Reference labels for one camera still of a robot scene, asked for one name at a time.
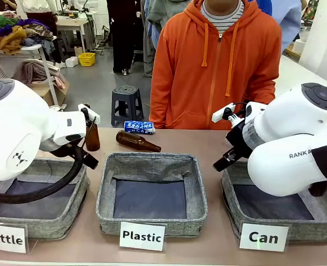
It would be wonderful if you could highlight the pile of colourful clothes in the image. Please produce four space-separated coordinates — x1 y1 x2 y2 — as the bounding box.
0 13 56 55

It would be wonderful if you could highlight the white Can label sign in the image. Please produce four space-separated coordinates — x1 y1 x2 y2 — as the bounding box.
238 223 289 253

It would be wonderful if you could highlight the person in white top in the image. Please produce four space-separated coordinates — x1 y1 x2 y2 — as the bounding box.
22 0 67 69

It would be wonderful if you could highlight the grey fabric basket Bottle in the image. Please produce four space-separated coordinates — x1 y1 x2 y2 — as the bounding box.
0 157 91 241

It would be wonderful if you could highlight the blue white drink can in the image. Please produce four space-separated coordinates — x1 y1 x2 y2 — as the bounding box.
124 120 156 136

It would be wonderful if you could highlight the brown glass beer bottle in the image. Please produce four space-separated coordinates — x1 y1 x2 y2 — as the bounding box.
115 130 162 153
84 104 101 152

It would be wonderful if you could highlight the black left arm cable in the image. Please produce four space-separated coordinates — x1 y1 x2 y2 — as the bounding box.
0 116 98 204

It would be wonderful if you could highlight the white background desk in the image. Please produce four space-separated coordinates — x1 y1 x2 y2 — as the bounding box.
55 18 91 53

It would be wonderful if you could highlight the white Bottle label sign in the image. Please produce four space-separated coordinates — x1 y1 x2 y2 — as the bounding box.
0 221 28 254

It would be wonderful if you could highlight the grey fabric basket Plastic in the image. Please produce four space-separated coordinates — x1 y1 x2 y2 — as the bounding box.
95 151 208 238

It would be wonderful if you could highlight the person in blue shirt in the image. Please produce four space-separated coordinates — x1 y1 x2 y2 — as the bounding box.
256 0 303 53

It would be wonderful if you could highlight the checked brown cloth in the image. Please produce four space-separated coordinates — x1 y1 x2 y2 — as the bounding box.
12 59 66 85

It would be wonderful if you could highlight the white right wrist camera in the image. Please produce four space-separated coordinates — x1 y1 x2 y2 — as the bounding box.
211 102 244 125

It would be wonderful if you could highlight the yellow plastic crate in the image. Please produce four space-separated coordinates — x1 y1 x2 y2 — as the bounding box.
78 52 96 67

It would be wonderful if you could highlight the person in black clothes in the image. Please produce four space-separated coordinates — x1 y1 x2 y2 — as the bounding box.
106 0 142 76

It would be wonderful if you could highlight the person in orange hoodie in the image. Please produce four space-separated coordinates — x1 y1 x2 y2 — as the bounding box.
149 0 283 131

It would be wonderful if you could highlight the grey fabric basket Can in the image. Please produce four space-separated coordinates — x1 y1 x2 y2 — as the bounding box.
220 160 327 244

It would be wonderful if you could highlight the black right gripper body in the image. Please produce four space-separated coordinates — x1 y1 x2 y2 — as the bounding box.
224 121 254 161

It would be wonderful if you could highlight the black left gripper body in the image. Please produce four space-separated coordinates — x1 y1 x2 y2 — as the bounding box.
40 135 100 170

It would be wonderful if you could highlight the grey plastic stool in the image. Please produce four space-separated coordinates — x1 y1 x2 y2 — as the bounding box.
110 85 145 128

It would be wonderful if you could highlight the grey hanging jacket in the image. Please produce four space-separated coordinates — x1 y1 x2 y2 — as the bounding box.
144 0 193 78

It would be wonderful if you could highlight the brown cardboard box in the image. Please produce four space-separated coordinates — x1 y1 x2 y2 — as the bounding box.
27 80 70 108

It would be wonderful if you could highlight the white Plastic label sign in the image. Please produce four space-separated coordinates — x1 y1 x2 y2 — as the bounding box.
119 221 166 252

